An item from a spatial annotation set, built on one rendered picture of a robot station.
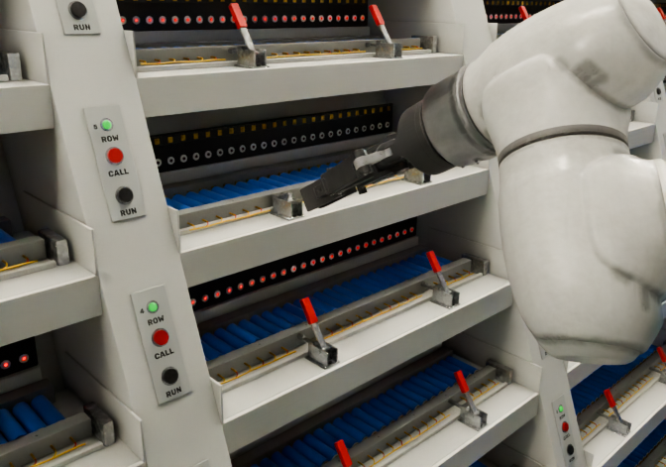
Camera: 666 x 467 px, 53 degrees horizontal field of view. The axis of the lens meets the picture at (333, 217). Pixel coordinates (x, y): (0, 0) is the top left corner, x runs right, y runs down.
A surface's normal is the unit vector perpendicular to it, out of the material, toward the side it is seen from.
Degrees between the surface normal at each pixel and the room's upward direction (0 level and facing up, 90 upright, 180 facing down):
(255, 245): 111
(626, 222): 68
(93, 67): 90
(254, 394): 21
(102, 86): 90
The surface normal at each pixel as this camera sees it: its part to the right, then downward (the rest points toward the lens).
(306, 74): 0.69, 0.23
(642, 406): 0.01, -0.95
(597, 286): -0.22, -0.23
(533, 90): -0.69, -0.11
